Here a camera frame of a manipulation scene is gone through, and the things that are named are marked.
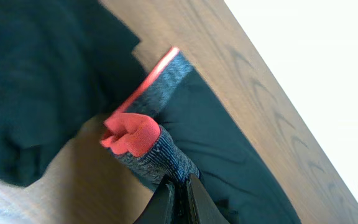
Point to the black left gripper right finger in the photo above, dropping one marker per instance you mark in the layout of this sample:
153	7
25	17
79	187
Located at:
200	207

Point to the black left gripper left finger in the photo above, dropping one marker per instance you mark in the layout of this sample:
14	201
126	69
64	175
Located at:
161	207

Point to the black leggings with red waistband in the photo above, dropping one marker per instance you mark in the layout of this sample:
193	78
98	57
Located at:
174	125

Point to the folded black garment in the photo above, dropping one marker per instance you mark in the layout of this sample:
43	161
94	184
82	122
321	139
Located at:
61	63

